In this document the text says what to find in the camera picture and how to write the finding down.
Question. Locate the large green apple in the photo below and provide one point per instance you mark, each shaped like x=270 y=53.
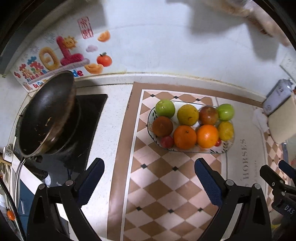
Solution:
x=165 y=108

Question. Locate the cream cutting board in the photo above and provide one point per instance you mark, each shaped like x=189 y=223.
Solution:
x=282 y=122

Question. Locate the grey blue spray can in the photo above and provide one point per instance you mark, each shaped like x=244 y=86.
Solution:
x=278 y=95

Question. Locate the white wall socket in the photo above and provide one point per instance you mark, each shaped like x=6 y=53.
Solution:
x=289 y=66

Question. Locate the white crumpled tissue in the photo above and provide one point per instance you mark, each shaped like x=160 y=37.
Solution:
x=259 y=119

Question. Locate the black induction cooktop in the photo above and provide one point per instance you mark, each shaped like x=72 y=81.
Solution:
x=69 y=155

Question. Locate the red cherry tomato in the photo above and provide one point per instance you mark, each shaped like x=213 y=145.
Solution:
x=167 y=142
x=218 y=143

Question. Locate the small green apple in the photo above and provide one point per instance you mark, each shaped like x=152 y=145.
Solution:
x=226 y=112

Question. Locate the dark red-brown apple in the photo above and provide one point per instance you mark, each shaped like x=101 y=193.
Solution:
x=208 y=115

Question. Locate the dark red plum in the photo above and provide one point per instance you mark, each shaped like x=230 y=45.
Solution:
x=162 y=126

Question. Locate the black frying pan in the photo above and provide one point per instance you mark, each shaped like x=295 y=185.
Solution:
x=46 y=114

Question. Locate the yellow-green citrus fruit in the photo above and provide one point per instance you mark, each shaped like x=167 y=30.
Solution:
x=187 y=115

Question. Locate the white cup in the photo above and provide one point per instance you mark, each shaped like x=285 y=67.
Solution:
x=8 y=154

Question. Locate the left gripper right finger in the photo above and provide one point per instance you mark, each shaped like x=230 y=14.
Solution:
x=242 y=208

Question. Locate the colourful wall sticker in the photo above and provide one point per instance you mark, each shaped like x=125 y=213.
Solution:
x=76 y=45

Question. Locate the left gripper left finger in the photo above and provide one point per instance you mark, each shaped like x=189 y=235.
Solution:
x=44 y=220

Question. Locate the orange tangerine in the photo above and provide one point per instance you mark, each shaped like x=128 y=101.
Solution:
x=184 y=137

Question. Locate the yellow lemon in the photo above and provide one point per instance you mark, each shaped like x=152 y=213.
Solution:
x=226 y=131

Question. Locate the large orange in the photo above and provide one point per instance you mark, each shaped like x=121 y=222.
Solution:
x=207 y=136

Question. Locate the oval floral ceramic plate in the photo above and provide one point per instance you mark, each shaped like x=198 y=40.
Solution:
x=222 y=148

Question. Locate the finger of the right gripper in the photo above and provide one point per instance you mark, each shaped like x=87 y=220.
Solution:
x=287 y=169
x=272 y=178

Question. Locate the checkered brown pink mat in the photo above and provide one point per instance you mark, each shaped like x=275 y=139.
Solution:
x=155 y=193

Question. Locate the blue knife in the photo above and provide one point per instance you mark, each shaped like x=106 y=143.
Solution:
x=285 y=152

